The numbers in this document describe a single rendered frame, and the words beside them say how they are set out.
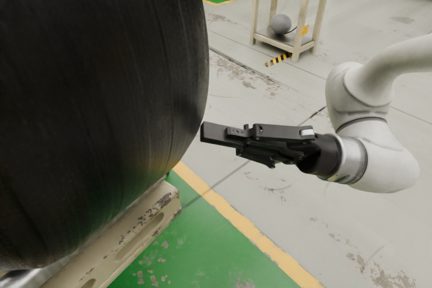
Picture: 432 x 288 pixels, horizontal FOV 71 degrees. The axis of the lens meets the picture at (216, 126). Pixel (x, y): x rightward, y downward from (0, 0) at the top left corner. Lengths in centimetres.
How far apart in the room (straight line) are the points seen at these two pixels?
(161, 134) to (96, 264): 31
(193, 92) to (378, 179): 40
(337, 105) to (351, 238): 111
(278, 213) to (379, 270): 50
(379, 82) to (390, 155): 14
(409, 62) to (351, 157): 17
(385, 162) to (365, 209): 123
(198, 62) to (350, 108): 41
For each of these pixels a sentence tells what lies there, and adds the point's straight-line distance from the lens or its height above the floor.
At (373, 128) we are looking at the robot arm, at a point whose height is 98.
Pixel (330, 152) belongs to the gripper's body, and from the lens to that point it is 55.
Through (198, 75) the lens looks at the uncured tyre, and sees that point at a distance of 32.
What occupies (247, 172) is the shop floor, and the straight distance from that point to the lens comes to 184.
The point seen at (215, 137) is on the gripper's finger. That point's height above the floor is 104.
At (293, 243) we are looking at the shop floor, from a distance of 160.
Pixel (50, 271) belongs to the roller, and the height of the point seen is 90.
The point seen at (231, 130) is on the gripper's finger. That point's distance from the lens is 47.
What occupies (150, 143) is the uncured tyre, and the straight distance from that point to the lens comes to 31.
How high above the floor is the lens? 135
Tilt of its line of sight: 39 degrees down
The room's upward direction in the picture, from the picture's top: straight up
